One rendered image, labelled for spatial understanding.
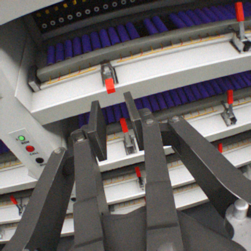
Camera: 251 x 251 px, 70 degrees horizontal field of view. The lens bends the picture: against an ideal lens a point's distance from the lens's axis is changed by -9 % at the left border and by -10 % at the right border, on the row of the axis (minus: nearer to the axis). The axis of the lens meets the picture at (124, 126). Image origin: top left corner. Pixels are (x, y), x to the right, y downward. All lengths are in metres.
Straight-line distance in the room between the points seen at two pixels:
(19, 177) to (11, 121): 0.22
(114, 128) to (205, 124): 0.23
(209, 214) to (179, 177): 0.38
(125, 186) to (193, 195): 0.32
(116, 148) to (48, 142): 0.17
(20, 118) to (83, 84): 0.14
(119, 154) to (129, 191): 0.20
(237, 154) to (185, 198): 0.28
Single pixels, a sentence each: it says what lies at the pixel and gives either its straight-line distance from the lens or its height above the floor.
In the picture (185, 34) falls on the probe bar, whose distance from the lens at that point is 0.42.
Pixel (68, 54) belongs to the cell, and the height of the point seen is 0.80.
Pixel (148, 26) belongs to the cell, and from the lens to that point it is 0.45.
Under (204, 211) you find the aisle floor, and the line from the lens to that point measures 1.01.
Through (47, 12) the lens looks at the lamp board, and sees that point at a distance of 0.48.
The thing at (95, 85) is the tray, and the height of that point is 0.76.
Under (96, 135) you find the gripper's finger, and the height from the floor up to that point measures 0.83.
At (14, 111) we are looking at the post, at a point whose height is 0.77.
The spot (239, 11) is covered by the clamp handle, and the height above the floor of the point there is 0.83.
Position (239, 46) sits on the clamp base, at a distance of 0.43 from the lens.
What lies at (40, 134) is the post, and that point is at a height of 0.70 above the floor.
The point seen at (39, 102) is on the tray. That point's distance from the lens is 0.39.
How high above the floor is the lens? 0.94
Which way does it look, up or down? 43 degrees down
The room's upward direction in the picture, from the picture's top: 17 degrees counter-clockwise
